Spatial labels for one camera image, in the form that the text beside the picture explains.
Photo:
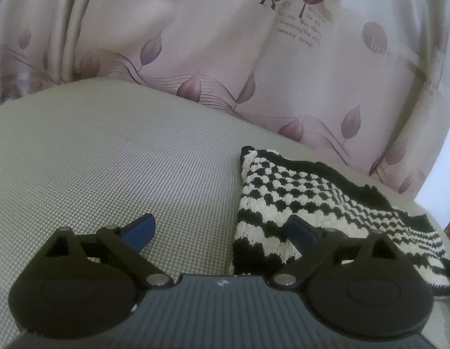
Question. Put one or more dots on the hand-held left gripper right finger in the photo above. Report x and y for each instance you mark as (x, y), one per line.
(301, 234)

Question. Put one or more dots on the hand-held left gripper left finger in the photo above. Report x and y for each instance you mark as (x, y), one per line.
(139, 234)

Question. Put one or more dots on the black and white striped sweater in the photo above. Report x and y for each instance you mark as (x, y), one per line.
(283, 196)

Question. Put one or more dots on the leaf print curtain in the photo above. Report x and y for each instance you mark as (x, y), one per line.
(210, 25)

